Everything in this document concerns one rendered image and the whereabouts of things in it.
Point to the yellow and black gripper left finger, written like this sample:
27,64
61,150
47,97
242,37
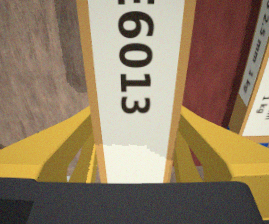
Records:
46,155

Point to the dark red rectangular block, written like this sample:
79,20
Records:
221,39

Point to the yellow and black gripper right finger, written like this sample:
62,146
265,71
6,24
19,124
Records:
224,155

